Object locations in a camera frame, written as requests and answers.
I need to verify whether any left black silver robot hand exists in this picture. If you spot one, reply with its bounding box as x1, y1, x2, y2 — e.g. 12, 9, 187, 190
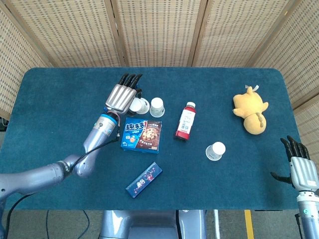
104, 73, 144, 115

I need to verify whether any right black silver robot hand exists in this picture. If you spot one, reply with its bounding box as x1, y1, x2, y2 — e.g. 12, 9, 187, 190
270, 135, 319, 192

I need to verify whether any white floral paper cup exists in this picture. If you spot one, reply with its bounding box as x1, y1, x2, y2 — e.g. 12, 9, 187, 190
149, 97, 165, 118
129, 97, 150, 115

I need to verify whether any white paper cup blue print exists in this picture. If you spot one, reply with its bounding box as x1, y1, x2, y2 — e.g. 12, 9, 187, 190
205, 141, 226, 162

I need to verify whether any blue brown cookie box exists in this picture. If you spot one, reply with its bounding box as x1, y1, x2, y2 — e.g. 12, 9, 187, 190
120, 117, 162, 155

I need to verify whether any teal table cloth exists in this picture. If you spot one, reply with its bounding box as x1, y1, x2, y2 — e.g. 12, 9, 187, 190
0, 67, 315, 211

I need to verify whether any red juice bottle white cap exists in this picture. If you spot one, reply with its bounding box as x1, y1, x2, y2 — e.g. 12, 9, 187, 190
173, 101, 197, 141

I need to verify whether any woven bamboo folding screen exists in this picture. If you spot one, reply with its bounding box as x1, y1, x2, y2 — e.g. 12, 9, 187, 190
0, 0, 319, 185

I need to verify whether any yellow plush toy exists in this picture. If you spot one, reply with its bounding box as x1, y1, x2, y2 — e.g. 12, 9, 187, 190
232, 85, 269, 135

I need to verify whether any long dark blue box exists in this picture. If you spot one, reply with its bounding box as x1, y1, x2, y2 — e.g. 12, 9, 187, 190
125, 161, 163, 199

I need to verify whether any grey robot torso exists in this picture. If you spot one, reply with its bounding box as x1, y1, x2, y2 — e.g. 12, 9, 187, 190
99, 210, 207, 239

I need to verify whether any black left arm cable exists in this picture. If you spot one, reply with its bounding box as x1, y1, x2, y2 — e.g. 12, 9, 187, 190
4, 113, 122, 239

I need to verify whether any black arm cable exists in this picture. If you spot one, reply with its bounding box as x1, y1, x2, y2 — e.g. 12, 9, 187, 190
295, 213, 305, 239
4, 113, 122, 239

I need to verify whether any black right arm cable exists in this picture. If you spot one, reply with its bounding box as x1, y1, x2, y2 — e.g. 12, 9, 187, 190
295, 213, 305, 239

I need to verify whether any black floor cable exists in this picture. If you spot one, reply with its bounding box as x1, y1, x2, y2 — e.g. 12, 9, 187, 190
45, 210, 90, 239

